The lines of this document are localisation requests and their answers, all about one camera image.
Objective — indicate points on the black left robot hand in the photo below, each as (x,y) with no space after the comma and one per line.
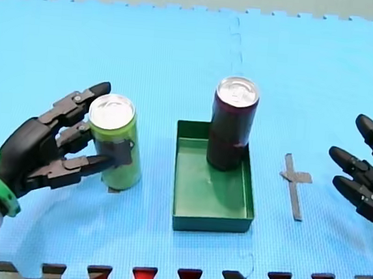
(43,146)

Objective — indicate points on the dark purple drink can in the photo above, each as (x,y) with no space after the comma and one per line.
(231,130)

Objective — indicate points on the green drink can dark band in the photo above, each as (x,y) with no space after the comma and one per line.
(117,146)

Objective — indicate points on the shallow green tray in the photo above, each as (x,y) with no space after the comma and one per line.
(212,197)

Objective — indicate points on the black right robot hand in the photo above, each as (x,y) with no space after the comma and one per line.
(367,176)

